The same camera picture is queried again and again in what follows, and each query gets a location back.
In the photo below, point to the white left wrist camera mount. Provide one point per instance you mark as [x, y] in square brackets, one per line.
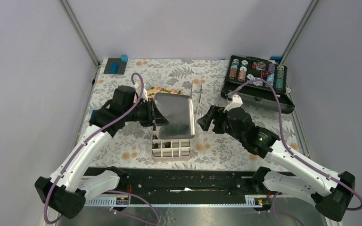
[142, 92]

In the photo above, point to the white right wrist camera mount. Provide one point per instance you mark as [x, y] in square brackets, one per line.
[236, 102]

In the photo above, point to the silver metal tin lid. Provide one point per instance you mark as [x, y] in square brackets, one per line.
[178, 110]

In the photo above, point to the blue block behind case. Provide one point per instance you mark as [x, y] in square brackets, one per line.
[276, 59]

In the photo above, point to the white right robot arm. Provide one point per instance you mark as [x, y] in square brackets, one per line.
[328, 191]

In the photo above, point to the pink divided chocolate box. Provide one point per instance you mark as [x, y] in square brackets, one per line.
[170, 149]

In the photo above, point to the floral rectangular tray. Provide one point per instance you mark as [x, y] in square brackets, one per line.
[155, 89]

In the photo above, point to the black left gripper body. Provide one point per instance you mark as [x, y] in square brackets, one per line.
[140, 114]

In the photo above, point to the grey lego baseplate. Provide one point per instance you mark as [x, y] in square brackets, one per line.
[121, 66]

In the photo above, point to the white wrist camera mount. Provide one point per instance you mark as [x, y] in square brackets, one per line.
[142, 92]
[236, 102]

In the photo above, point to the black poker chip case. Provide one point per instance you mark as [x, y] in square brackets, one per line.
[259, 82]

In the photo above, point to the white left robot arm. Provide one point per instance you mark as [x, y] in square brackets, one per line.
[64, 191]

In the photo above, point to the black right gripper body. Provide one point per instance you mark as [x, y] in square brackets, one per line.
[222, 125]

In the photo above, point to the blue lego brick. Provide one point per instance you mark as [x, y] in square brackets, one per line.
[124, 58]
[113, 68]

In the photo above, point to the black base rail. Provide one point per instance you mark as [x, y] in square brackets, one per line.
[190, 187]

